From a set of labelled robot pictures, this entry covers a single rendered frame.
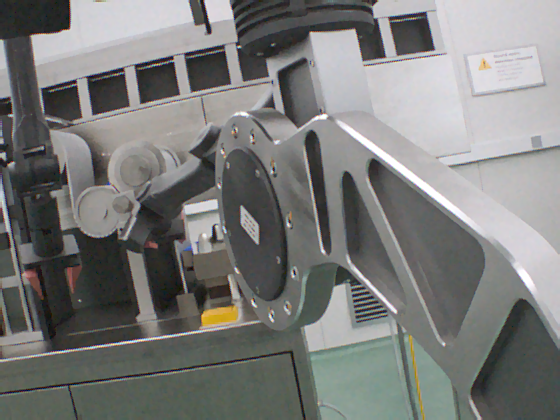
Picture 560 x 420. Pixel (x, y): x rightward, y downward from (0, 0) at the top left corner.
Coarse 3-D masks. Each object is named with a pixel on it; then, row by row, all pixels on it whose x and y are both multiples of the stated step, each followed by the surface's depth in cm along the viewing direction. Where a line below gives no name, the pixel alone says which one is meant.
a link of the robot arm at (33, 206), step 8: (32, 200) 108; (40, 200) 109; (48, 200) 109; (56, 200) 111; (32, 208) 108; (40, 208) 108; (48, 208) 109; (56, 208) 111; (32, 216) 109; (40, 216) 109; (48, 216) 110; (56, 216) 111; (32, 224) 110; (40, 224) 110; (48, 224) 110
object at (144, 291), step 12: (132, 192) 163; (132, 204) 163; (120, 216) 163; (120, 228) 160; (132, 252) 163; (144, 252) 166; (132, 264) 163; (144, 264) 164; (144, 276) 163; (144, 288) 163; (144, 300) 163; (144, 312) 164; (156, 312) 163
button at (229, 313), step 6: (228, 306) 147; (234, 306) 146; (204, 312) 146; (210, 312) 144; (216, 312) 143; (222, 312) 141; (228, 312) 141; (234, 312) 141; (204, 318) 141; (210, 318) 141; (216, 318) 141; (222, 318) 141; (228, 318) 141; (234, 318) 141; (204, 324) 141; (210, 324) 141
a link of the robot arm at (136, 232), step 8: (144, 184) 139; (144, 192) 135; (144, 208) 139; (136, 216) 137; (144, 216) 138; (152, 216) 139; (160, 216) 140; (176, 216) 138; (128, 224) 139; (136, 224) 137; (144, 224) 138; (152, 224) 139; (128, 232) 138; (136, 232) 137; (144, 232) 138; (120, 240) 139; (128, 240) 137; (136, 240) 137; (144, 240) 137; (128, 248) 141; (136, 248) 139
